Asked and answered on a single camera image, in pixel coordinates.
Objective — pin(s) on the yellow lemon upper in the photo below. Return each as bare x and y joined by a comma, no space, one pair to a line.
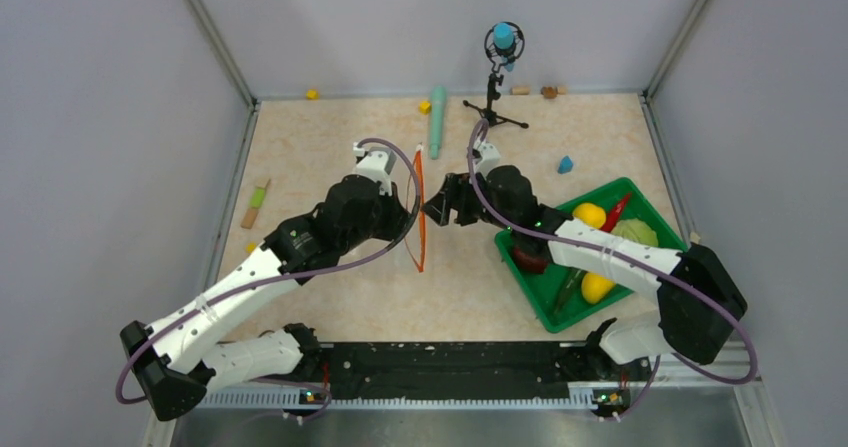
591,214

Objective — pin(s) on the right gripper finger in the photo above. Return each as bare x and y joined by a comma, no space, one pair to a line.
438,208
458,193

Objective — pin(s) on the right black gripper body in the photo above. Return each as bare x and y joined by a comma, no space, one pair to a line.
485,190

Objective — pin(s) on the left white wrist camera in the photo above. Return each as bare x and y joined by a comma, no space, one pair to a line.
375,164

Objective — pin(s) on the small yellow block centre back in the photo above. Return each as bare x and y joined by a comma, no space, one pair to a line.
424,107

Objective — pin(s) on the red chili pepper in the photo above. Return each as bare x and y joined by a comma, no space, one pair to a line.
614,215

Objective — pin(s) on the brown wooden pieces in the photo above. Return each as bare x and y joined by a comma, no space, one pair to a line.
552,92

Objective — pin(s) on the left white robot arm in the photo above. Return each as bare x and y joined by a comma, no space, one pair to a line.
180,359

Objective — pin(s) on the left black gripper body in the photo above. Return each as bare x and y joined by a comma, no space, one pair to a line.
383,224

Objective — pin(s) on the green cabbage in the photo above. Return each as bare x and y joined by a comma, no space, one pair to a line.
636,230

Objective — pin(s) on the blue toy block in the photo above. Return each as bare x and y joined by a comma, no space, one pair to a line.
566,165

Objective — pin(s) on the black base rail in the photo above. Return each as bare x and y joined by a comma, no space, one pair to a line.
443,371

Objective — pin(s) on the blue microphone on tripod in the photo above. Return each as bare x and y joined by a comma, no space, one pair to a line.
504,45

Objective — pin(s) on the wooden stick green block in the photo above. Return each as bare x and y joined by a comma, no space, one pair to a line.
255,202

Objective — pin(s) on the dark red apple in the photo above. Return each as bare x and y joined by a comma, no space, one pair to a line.
529,260

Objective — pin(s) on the teal plastic tube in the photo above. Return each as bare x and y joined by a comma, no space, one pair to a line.
438,99

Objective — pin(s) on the clear zip bag orange zipper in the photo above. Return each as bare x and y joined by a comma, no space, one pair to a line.
416,180

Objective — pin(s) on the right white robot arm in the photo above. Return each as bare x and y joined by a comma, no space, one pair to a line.
697,303

